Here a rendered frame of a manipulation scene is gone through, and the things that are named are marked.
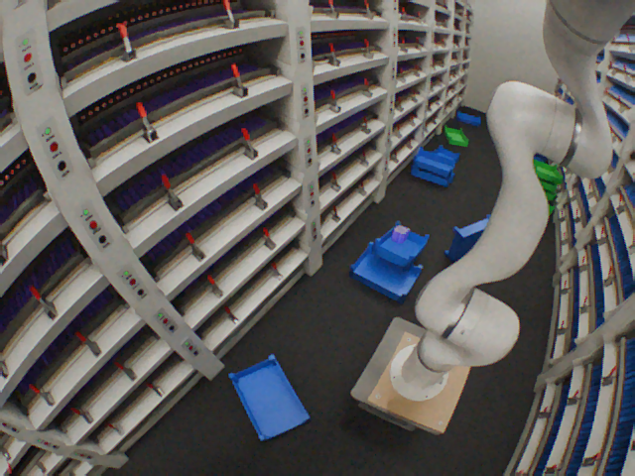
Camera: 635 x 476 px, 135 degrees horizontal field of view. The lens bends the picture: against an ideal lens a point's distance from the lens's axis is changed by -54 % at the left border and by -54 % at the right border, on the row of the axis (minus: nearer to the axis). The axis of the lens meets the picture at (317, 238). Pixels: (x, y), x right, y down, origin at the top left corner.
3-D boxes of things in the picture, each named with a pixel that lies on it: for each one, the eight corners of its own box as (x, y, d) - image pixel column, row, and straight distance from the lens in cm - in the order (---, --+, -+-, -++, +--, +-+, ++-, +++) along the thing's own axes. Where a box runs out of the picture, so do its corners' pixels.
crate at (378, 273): (419, 276, 148) (423, 266, 142) (402, 304, 136) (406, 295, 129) (369, 251, 153) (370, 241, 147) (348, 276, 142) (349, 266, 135)
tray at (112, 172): (291, 93, 90) (296, 66, 86) (101, 197, 64) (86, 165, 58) (247, 73, 102) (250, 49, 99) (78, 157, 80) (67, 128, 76)
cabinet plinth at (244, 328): (379, 194, 192) (380, 187, 189) (114, 461, 150) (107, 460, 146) (358, 185, 198) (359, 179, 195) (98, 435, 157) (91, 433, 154)
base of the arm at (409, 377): (456, 362, 97) (481, 338, 81) (429, 412, 89) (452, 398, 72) (409, 335, 95) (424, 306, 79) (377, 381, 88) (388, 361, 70)
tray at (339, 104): (385, 98, 152) (394, 76, 147) (313, 137, 103) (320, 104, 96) (352, 80, 159) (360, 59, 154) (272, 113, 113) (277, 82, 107)
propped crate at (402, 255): (393, 233, 165) (397, 220, 162) (425, 247, 162) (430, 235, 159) (371, 253, 140) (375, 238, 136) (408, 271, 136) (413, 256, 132)
